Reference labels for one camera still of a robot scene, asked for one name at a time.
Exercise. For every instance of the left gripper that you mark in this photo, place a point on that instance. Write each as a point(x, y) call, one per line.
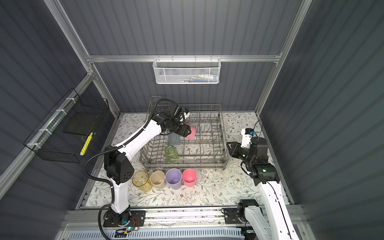
point(185, 130)

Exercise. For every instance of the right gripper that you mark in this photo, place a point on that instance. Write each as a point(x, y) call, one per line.
point(233, 153)

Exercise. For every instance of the pink plastic cup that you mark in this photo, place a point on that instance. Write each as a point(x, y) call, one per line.
point(189, 177)
point(192, 133)

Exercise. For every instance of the blue transparent cup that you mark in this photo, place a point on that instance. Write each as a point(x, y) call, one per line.
point(174, 139)

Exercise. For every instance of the green transparent cup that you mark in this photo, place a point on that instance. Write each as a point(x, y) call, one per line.
point(172, 156)

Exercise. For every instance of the purple plastic cup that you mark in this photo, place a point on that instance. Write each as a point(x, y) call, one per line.
point(174, 178)

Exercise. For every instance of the beige plastic cup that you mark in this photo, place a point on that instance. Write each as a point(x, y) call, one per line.
point(157, 179)

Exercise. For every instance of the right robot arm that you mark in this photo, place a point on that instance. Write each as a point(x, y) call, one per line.
point(279, 225)

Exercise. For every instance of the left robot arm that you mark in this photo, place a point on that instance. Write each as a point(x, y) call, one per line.
point(166, 115)

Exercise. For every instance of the floral table mat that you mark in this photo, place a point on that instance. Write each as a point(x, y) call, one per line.
point(214, 187)

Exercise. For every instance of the items in white basket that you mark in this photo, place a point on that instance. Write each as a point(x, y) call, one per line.
point(205, 78)

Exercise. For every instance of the yellow transparent cup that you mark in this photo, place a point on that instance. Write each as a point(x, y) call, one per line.
point(141, 180)

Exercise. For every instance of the yellow brush in basket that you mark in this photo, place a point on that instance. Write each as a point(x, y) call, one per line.
point(86, 144)

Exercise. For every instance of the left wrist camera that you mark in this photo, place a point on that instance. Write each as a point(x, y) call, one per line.
point(184, 114)

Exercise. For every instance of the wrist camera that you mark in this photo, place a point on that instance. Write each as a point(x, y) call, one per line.
point(184, 114)
point(247, 135)

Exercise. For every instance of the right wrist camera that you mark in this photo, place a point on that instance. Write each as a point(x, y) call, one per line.
point(247, 135)

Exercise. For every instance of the grey wire dish rack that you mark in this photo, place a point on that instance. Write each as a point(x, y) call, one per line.
point(206, 150)

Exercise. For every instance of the white mesh wall basket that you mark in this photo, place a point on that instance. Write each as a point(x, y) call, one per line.
point(169, 73)

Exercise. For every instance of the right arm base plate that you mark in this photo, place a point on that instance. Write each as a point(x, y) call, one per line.
point(250, 214)

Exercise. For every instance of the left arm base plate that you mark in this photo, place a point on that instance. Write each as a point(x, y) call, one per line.
point(125, 219)

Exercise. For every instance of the black wire wall basket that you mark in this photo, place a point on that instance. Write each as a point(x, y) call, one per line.
point(62, 136)

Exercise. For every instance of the aluminium mounting rail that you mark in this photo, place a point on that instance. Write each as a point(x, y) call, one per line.
point(189, 217)

